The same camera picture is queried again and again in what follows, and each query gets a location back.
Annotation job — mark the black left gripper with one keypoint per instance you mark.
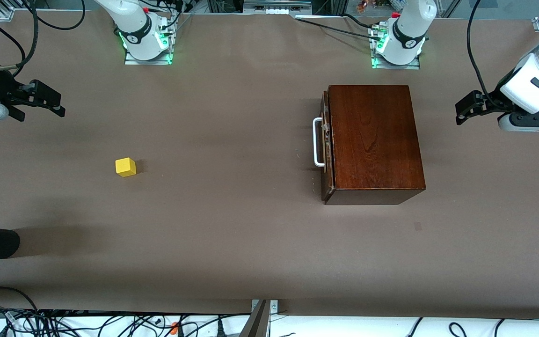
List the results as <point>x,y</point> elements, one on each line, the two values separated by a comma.
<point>494,101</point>

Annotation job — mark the yellow cube block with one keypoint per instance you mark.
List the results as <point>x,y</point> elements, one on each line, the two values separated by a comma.
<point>125,167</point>

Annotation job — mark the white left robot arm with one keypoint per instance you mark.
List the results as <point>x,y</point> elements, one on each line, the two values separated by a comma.
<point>407,37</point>

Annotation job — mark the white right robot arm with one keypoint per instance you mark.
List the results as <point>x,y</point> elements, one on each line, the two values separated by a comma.
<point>138,32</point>

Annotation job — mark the dark brown wooden cabinet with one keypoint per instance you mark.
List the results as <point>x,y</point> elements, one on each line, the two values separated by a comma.
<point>372,140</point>

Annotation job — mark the small colourful items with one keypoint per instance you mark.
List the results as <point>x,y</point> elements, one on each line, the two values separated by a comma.
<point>365,5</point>

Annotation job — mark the white power strip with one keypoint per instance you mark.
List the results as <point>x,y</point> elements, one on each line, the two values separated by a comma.
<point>276,9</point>

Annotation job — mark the aluminium profile bar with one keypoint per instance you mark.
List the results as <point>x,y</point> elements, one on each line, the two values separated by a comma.
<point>258,323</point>

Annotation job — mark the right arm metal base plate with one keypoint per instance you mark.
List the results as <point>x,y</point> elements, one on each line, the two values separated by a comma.
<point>131,61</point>

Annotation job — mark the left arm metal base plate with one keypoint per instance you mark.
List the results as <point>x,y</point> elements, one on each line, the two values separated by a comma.
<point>377,66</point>

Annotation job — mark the silver corner bracket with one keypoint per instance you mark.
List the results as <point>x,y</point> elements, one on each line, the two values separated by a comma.
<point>274,306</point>

